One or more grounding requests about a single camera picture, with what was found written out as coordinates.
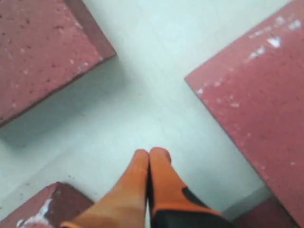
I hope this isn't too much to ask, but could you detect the large front red brick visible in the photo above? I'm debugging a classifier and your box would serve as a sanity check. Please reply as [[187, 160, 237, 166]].
[[0, 182, 94, 228]]

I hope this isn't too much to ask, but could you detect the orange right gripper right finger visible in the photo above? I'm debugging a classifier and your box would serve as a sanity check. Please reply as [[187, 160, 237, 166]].
[[149, 147, 223, 228]]

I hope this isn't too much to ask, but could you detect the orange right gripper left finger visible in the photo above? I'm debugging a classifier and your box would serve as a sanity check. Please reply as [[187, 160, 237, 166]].
[[60, 149, 149, 228]]

